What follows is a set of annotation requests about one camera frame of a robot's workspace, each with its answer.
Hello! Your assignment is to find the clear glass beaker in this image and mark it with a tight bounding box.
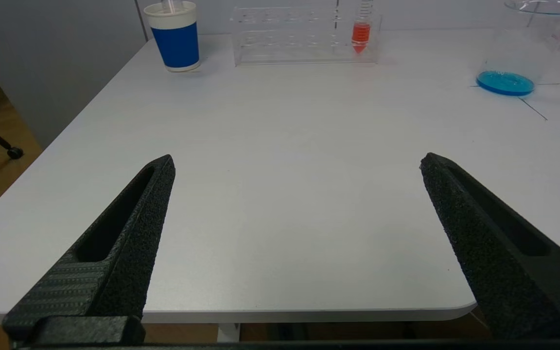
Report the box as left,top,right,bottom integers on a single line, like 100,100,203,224
476,0,560,97

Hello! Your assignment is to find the red pigment test tube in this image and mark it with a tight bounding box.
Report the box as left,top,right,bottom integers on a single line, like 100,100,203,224
351,0,373,54

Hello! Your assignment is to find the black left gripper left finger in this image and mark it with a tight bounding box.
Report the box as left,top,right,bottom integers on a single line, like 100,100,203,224
2,155,176,347

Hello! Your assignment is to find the blue sleeved white paper cup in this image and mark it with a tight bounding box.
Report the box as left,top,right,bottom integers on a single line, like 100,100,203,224
143,1,201,73

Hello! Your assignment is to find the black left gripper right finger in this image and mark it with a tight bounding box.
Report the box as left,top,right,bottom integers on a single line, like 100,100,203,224
420,153,560,341

